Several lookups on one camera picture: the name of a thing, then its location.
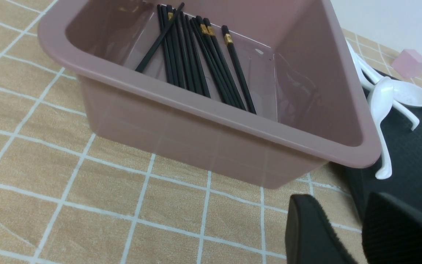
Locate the black chopstick in bin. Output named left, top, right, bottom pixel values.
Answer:
left=165, top=5, right=190, bottom=91
left=185, top=15, right=211, bottom=98
left=157, top=4, right=176, bottom=85

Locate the white ceramic spoon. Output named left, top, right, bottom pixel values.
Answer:
left=367, top=77, right=394, bottom=179
left=345, top=40, right=420, bottom=131
left=355, top=55, right=422, bottom=107

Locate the pink translucent cube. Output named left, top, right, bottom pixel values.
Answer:
left=391, top=49, right=422, bottom=78

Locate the black chopstick gold band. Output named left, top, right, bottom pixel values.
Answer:
left=221, top=25, right=257, bottom=115
left=196, top=16, right=240, bottom=108
left=203, top=17, right=246, bottom=111

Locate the pink plastic bin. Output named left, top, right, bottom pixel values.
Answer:
left=37, top=0, right=381, bottom=189

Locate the black chopstick lying diagonal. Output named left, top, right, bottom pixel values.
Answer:
left=134, top=2, right=185, bottom=73

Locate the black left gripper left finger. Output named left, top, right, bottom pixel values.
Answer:
left=285, top=194, right=357, bottom=264

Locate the black plastic tray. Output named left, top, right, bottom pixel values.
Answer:
left=342, top=107, right=422, bottom=220

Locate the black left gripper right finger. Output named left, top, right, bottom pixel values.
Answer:
left=362, top=192, right=422, bottom=264

